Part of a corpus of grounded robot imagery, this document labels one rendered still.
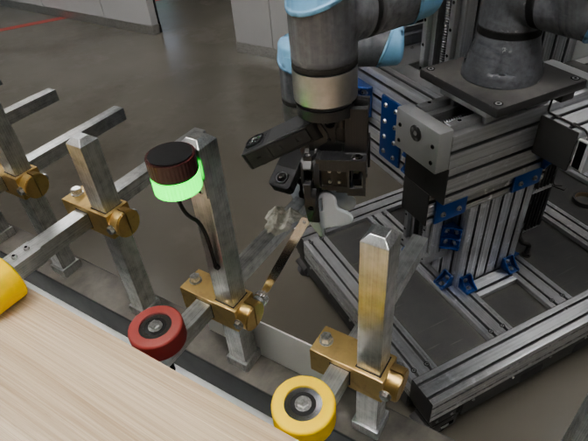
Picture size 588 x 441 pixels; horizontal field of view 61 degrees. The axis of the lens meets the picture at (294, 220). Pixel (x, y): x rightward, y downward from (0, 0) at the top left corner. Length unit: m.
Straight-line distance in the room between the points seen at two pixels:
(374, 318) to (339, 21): 0.34
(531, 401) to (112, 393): 1.37
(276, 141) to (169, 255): 1.68
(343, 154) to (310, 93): 0.09
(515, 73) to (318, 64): 0.56
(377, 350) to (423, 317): 0.98
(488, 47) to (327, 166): 0.51
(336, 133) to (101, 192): 0.43
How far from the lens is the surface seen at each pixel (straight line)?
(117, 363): 0.75
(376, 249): 0.54
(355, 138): 0.60
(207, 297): 0.82
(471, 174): 1.08
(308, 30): 0.54
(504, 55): 1.03
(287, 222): 0.93
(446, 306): 1.69
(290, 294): 1.98
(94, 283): 1.18
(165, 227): 2.42
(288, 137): 0.61
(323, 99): 0.56
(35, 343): 0.83
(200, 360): 0.97
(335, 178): 0.63
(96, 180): 0.86
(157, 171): 0.59
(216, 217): 0.68
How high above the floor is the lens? 1.46
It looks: 39 degrees down
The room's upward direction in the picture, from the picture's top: 5 degrees counter-clockwise
